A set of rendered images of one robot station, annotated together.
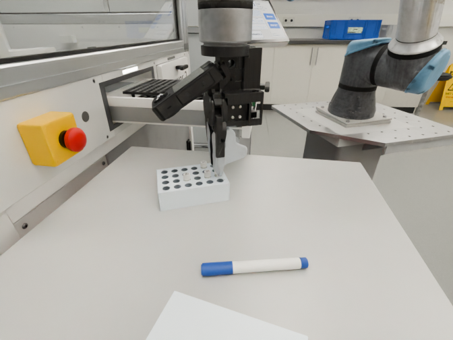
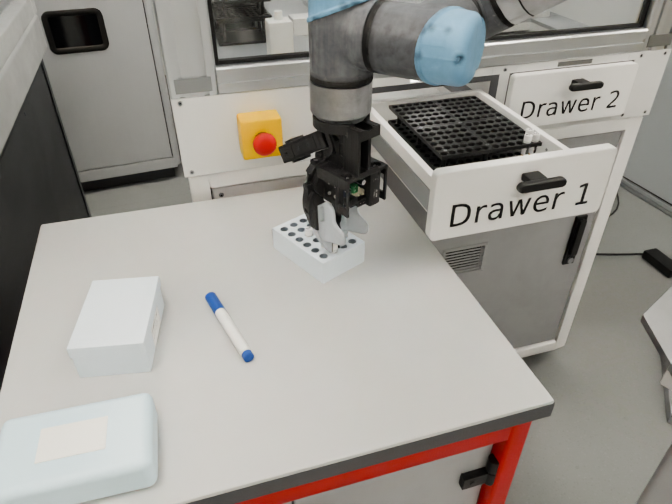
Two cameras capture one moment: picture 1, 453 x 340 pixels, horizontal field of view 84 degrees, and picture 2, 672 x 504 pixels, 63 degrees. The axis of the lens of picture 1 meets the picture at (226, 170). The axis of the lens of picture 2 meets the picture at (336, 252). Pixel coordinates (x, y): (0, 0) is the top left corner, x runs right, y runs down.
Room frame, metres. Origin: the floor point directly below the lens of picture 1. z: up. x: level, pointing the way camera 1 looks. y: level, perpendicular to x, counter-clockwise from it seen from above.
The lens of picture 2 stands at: (0.12, -0.58, 1.27)
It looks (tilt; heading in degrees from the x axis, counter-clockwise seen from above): 36 degrees down; 64
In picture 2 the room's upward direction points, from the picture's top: straight up
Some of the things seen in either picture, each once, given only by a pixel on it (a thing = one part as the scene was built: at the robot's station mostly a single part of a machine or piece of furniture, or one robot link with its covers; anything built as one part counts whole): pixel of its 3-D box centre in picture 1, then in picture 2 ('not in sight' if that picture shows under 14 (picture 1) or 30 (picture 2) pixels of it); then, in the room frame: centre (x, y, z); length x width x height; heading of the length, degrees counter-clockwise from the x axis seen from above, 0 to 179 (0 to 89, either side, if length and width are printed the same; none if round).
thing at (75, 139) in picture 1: (73, 139); (264, 143); (0.39, 0.25, 0.88); 0.04 x 0.03 x 0.04; 171
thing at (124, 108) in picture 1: (175, 99); (455, 140); (0.70, 0.14, 0.86); 0.40 x 0.26 x 0.06; 81
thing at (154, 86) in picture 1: (178, 97); (457, 139); (0.70, 0.13, 0.87); 0.22 x 0.18 x 0.06; 81
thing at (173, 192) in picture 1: (192, 184); (317, 244); (0.40, 0.06, 0.78); 0.12 x 0.08 x 0.04; 105
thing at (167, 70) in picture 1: (175, 75); (570, 95); (1.03, 0.20, 0.87); 0.29 x 0.02 x 0.11; 171
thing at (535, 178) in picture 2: (262, 86); (536, 180); (0.67, -0.09, 0.91); 0.07 x 0.04 x 0.01; 171
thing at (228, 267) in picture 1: (255, 266); (228, 324); (0.22, -0.04, 0.77); 0.14 x 0.02 x 0.02; 95
